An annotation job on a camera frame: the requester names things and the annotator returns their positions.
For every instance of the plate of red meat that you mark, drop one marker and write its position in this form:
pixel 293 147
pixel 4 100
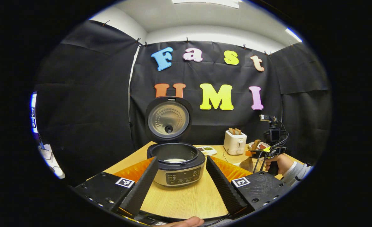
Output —
pixel 263 145

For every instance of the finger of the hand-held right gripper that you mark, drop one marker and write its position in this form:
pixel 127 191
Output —
pixel 249 153

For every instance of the white side desk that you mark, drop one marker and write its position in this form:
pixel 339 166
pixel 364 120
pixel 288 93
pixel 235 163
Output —
pixel 51 162

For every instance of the black and silver rice cooker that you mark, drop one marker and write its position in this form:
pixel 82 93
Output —
pixel 179 164

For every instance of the white divided dish of beans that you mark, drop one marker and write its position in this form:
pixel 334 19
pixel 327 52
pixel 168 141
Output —
pixel 208 149

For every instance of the computer monitor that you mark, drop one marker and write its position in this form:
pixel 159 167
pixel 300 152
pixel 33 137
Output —
pixel 34 116

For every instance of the black backdrop cloth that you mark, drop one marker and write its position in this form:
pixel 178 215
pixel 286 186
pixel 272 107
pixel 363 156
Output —
pixel 88 104

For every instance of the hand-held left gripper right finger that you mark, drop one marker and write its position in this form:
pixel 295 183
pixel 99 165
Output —
pixel 225 189

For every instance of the small ceiling light panel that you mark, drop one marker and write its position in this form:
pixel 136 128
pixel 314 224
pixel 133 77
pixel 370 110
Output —
pixel 293 35

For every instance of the wooden spoon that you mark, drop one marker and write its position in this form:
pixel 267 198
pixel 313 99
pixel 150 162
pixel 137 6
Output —
pixel 246 164

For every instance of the large ceiling light panel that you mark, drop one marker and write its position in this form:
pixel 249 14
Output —
pixel 204 2

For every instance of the white toaster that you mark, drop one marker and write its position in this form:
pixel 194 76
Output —
pixel 234 143

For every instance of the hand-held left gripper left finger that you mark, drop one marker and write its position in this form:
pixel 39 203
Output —
pixel 140 189

